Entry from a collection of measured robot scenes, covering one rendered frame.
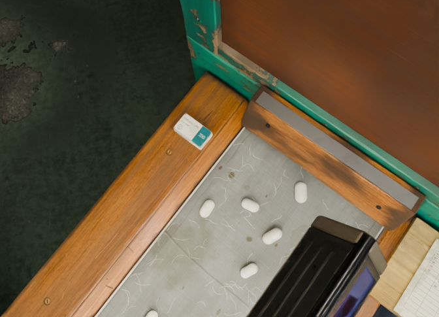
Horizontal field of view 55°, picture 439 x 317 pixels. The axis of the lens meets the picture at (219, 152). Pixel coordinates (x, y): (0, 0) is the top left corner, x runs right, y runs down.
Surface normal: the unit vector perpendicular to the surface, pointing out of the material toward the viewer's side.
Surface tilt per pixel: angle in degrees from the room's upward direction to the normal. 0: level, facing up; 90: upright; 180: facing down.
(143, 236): 45
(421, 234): 0
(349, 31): 90
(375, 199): 66
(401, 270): 0
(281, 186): 0
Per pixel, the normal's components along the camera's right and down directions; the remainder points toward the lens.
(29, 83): -0.03, -0.25
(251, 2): -0.61, 0.77
